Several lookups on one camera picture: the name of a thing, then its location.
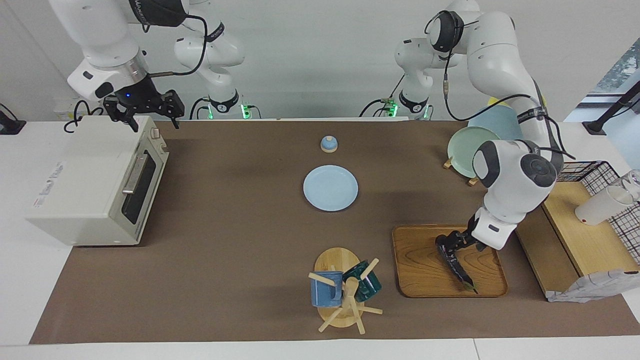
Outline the white toaster oven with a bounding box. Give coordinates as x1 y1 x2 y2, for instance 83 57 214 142
26 116 170 247

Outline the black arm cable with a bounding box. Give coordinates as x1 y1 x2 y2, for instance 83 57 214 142
142 14 209 79
425 10 576 161

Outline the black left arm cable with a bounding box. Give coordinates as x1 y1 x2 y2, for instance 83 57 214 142
425 10 576 161

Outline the clear glass cup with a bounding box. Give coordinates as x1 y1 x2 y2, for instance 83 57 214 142
621 169 640 201

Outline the wooden plate rack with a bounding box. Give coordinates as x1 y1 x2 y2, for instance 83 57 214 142
443 156 482 187

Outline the black metal stand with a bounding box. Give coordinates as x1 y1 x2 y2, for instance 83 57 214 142
582 80 640 136

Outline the small light blue plate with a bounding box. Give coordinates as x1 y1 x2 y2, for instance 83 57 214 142
303 165 359 212

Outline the black clamp mount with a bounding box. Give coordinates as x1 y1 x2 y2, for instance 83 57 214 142
0 102 27 136

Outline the dark green mug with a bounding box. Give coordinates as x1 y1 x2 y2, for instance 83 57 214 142
343 260 382 303

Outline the white paper cup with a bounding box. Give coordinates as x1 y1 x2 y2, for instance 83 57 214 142
575 186 635 226

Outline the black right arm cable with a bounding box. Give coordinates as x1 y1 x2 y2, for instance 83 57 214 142
142 14 209 79

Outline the blue mug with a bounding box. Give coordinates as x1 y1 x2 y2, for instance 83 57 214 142
310 271 345 308

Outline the pale green plate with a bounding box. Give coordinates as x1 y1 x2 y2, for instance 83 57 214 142
447 126 501 179

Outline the wooden serving tray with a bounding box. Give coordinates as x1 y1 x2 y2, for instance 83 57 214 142
391 224 509 299

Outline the brown table mat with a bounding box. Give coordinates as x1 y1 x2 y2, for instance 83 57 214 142
29 120 640 345

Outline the large light blue plate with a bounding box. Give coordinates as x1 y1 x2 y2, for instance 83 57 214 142
467 104 526 142

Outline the wooden mug tree stand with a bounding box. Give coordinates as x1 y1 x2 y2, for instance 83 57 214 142
308 247 384 335

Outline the black oven power cord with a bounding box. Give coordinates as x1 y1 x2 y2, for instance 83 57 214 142
63 99 107 133

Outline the wooden wire frame shelf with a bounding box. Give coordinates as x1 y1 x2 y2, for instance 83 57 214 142
503 160 640 304

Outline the yellow plate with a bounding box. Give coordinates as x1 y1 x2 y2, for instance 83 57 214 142
487 96 547 109

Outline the glass oven door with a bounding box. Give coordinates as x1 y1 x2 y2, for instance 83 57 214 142
109 120 170 240

